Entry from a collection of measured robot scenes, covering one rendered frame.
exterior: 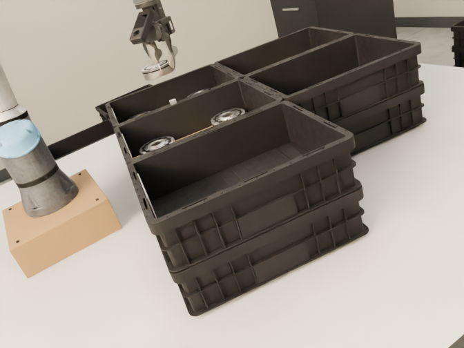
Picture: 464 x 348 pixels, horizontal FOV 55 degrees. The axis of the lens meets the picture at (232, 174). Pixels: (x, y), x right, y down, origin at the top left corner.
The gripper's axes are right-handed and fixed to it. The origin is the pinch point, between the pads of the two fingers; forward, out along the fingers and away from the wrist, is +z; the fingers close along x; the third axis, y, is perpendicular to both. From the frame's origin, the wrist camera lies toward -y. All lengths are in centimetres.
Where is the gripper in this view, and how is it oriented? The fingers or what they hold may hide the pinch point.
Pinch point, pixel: (164, 66)
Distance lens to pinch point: 148.6
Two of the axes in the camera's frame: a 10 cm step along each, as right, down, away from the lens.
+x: -8.8, 0.4, 4.6
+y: 3.8, -5.3, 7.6
